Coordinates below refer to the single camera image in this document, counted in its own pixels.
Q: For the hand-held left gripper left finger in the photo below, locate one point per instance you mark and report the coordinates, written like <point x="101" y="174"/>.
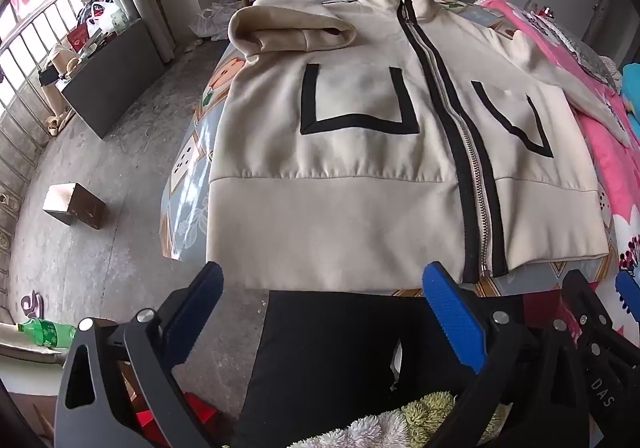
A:
<point x="195" y="313"/>

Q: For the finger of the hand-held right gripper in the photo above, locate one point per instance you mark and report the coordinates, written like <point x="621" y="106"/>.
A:
<point x="585" y="298"/>
<point x="629" y="290"/>

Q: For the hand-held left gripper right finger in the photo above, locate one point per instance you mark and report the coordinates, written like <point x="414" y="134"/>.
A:
<point x="452" y="318"/>

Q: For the beige jacket with black trim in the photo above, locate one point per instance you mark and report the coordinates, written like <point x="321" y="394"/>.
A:
<point x="350" y="178"/>

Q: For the fruit-print tablecloth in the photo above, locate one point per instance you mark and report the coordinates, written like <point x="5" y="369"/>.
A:
<point x="187" y="208"/>

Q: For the red plastic object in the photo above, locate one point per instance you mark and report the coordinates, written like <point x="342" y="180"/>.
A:
<point x="150" y="423"/>

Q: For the pink flowered blanket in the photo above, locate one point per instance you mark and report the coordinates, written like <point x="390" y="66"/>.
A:
<point x="607" y="163"/>

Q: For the person's black pants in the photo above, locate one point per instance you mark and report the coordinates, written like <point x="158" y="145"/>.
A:
<point x="325" y="353"/>

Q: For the white and green fluffy cloth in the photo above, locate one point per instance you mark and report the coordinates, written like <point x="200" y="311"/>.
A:
<point x="360" y="430"/>

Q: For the green plastic bottle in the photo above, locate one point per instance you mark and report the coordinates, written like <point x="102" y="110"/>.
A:
<point x="47" y="333"/>

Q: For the brown cardboard box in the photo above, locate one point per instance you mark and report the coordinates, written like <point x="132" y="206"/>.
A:
<point x="75" y="205"/>

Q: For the purple slipper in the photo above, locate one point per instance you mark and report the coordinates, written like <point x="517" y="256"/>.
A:
<point x="32" y="303"/>

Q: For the blue pillow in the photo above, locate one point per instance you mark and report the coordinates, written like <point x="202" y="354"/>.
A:
<point x="632" y="98"/>

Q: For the grey lace-trimmed cushion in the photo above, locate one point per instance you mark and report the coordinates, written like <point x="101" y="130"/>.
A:
<point x="585" y="53"/>

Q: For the black cabinet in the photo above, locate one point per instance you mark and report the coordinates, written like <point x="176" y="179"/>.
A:
<point x="120" y="78"/>

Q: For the metal window railing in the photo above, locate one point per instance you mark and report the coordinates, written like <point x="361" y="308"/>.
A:
<point x="20" y="93"/>

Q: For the red box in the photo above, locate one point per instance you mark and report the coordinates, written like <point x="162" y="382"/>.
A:
<point x="79" y="38"/>

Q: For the white printed plastic bag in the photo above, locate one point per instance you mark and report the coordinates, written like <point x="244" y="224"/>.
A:
<point x="105" y="18"/>

